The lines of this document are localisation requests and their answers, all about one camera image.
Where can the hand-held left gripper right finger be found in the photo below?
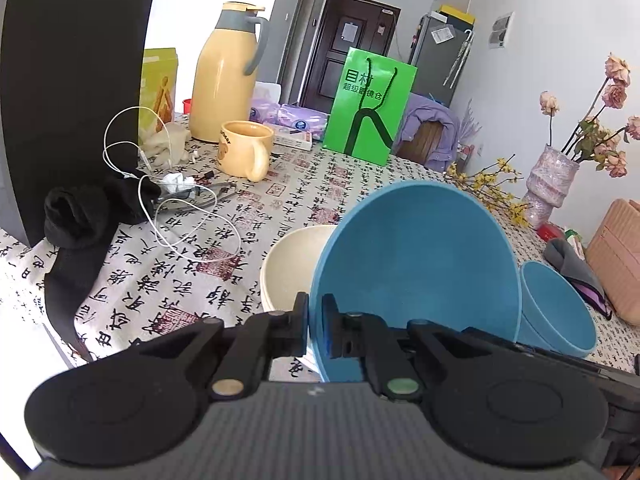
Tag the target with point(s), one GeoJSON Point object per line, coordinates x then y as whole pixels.
{"type": "Point", "coordinates": [327, 325]}

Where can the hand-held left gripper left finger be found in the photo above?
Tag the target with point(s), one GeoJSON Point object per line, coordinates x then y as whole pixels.
{"type": "Point", "coordinates": [302, 320]}

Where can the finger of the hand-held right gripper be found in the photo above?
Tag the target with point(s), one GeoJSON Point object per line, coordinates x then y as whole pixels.
{"type": "Point", "coordinates": [550, 357]}

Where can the large blue bowl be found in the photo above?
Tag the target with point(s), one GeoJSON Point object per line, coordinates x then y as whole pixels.
{"type": "Point", "coordinates": [415, 270]}

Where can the small blue bowl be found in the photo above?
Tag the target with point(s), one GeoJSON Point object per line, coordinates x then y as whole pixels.
{"type": "Point", "coordinates": [555, 310]}

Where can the grey purple cloth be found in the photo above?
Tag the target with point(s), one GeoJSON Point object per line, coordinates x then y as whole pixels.
{"type": "Point", "coordinates": [570, 265]}

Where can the pink handbag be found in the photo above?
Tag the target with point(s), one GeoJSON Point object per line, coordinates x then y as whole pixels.
{"type": "Point", "coordinates": [617, 255]}

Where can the red packet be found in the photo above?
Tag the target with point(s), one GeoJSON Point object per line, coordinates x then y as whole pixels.
{"type": "Point", "coordinates": [550, 232]}

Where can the eyeglasses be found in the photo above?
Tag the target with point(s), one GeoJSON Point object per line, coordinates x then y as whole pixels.
{"type": "Point", "coordinates": [200, 197]}

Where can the small black clip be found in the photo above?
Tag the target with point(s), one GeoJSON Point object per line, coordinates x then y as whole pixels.
{"type": "Point", "coordinates": [206, 176]}

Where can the pale pink vase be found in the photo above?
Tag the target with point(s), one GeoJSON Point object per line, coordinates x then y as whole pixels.
{"type": "Point", "coordinates": [550, 180]}

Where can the yellow bear mug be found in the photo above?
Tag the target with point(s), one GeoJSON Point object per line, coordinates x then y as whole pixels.
{"type": "Point", "coordinates": [240, 152]}

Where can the white flat box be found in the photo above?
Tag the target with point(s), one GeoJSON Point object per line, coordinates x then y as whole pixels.
{"type": "Point", "coordinates": [292, 140]}

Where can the yellow flower branch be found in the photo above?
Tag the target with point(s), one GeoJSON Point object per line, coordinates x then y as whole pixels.
{"type": "Point", "coordinates": [492, 185]}

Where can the crumpled white tissue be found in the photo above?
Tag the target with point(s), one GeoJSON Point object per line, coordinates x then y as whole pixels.
{"type": "Point", "coordinates": [176, 182]}

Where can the green paper bag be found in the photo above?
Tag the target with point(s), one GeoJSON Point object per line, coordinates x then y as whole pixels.
{"type": "Point", "coordinates": [365, 125]}

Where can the wooden chair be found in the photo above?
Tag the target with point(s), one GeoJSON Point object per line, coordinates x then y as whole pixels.
{"type": "Point", "coordinates": [420, 142]}

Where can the white purple tissue pack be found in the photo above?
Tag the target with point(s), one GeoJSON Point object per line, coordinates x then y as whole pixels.
{"type": "Point", "coordinates": [265, 102]}

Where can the cream rubber gloves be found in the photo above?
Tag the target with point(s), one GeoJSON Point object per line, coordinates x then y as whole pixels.
{"type": "Point", "coordinates": [165, 145]}

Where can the purple jacket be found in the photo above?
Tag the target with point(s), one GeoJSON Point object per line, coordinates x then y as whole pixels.
{"type": "Point", "coordinates": [447, 130]}

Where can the red cup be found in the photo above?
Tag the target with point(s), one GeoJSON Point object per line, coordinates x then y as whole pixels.
{"type": "Point", "coordinates": [187, 105]}

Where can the yellow thermos jug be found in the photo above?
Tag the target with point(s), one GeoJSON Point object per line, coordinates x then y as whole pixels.
{"type": "Point", "coordinates": [220, 90]}

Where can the black cloth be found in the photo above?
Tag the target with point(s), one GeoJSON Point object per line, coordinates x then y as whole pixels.
{"type": "Point", "coordinates": [75, 230]}

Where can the purple dried grass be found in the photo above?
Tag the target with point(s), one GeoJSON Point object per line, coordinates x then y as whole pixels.
{"type": "Point", "coordinates": [470, 122]}

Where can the dark brown door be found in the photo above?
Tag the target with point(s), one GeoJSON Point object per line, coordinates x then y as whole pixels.
{"type": "Point", "coordinates": [335, 60]}

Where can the dried pink roses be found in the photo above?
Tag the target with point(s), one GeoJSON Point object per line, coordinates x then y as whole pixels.
{"type": "Point", "coordinates": [615, 92]}

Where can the yellow green carton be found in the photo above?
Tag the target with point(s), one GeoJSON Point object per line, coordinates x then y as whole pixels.
{"type": "Point", "coordinates": [157, 85]}

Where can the grey refrigerator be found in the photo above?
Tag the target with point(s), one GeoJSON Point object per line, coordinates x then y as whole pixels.
{"type": "Point", "coordinates": [430, 55]}

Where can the white umbrella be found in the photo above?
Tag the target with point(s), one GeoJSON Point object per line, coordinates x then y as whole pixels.
{"type": "Point", "coordinates": [460, 57]}

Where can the black monitor panel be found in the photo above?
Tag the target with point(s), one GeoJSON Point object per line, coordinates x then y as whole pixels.
{"type": "Point", "coordinates": [70, 85]}

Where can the yellow box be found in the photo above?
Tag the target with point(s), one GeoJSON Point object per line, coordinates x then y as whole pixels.
{"type": "Point", "coordinates": [457, 14]}

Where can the wall fuse panel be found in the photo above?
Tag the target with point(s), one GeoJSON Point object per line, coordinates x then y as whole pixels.
{"type": "Point", "coordinates": [501, 30]}

